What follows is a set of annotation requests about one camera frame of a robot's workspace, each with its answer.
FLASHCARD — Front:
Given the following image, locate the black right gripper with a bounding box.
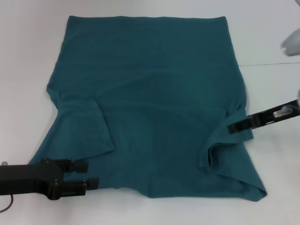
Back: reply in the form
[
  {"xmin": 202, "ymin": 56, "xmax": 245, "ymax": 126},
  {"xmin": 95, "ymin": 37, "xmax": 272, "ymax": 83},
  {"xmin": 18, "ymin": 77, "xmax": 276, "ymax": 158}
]
[{"xmin": 226, "ymin": 99, "xmax": 300, "ymax": 135}]

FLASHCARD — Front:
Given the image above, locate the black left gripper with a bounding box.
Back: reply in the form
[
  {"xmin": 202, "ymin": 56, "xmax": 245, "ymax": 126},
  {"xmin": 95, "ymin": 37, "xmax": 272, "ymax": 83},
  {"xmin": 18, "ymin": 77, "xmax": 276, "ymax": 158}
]
[{"xmin": 0, "ymin": 157, "xmax": 100, "ymax": 201}]

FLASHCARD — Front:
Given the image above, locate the teal blue shirt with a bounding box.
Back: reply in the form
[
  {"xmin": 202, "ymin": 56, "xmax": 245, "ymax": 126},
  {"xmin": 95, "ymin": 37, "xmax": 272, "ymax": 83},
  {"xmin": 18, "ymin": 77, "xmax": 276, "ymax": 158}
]
[{"xmin": 27, "ymin": 15, "xmax": 268, "ymax": 203}]

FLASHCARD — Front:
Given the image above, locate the dark right gripper cable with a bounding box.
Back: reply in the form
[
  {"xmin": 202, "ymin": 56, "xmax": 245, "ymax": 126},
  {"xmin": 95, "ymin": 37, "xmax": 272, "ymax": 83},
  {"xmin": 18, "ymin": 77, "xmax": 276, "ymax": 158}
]
[{"xmin": 273, "ymin": 105, "xmax": 295, "ymax": 118}]

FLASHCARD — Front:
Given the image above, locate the dark gripper cable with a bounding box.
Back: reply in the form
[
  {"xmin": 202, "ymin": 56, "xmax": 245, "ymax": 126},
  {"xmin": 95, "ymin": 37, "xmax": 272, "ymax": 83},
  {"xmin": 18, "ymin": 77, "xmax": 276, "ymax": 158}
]
[
  {"xmin": 273, "ymin": 105, "xmax": 295, "ymax": 118},
  {"xmin": 0, "ymin": 160, "xmax": 14, "ymax": 208}
]

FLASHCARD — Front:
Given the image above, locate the dark left gripper cable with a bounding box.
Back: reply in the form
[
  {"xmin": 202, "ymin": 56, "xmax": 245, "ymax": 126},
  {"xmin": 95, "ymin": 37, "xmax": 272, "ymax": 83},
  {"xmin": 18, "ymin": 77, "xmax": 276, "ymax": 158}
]
[{"xmin": 0, "ymin": 160, "xmax": 14, "ymax": 208}]

